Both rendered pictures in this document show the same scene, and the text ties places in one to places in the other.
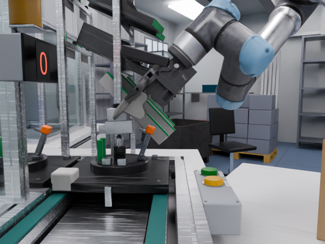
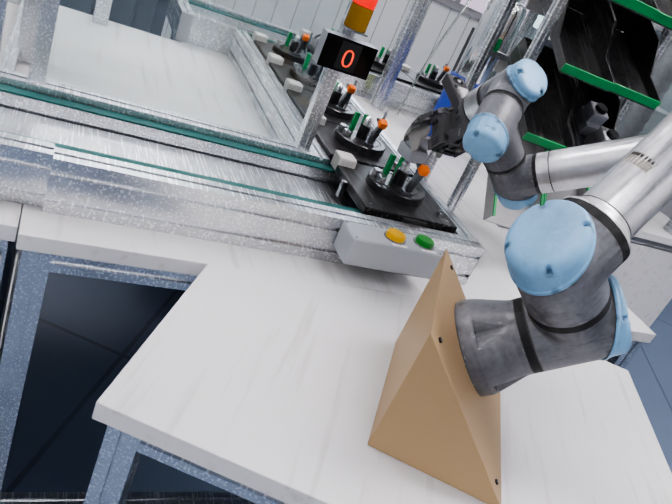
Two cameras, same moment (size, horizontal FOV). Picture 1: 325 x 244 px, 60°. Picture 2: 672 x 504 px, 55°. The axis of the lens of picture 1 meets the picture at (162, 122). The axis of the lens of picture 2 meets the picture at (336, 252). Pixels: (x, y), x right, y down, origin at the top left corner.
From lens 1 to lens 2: 1.12 m
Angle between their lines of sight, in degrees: 59
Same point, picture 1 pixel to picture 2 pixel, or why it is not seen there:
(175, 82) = (452, 132)
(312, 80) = not seen: outside the picture
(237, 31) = (486, 102)
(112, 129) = (401, 149)
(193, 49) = (470, 104)
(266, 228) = (397, 314)
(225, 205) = (349, 231)
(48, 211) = (300, 163)
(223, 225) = (341, 247)
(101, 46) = not seen: hidden behind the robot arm
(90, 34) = (519, 53)
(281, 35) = not seen: hidden behind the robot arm
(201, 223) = (306, 209)
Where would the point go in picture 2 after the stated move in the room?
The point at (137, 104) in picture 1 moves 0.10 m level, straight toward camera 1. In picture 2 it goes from (418, 136) to (380, 126)
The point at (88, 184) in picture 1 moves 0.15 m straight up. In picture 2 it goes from (342, 172) to (368, 112)
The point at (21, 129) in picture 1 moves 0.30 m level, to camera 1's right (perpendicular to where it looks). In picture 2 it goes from (323, 100) to (371, 159)
